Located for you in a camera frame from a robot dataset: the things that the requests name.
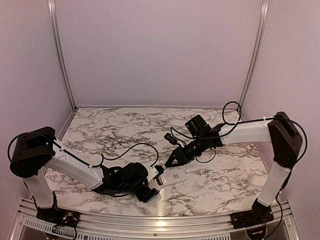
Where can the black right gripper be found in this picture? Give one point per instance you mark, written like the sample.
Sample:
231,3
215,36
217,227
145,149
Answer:
181,156

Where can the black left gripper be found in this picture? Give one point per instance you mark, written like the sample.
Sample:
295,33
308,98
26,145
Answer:
147,195

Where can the black AAA battery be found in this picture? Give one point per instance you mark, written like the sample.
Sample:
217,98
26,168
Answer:
161,181

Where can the white remote control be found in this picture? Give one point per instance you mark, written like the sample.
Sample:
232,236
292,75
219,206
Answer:
174,177

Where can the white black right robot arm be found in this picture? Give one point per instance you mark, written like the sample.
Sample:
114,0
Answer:
286,136

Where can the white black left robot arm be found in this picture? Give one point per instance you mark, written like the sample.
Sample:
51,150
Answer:
30,152

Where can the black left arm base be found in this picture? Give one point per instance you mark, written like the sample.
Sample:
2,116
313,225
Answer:
58,216

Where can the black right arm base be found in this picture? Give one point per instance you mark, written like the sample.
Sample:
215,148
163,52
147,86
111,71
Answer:
259,214

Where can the aluminium right corner post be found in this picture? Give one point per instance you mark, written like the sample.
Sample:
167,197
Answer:
261,29

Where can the aluminium corner post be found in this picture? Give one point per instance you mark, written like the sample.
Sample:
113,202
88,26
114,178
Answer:
261,29
59,51

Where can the aluminium left corner post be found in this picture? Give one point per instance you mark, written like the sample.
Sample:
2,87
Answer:
59,51

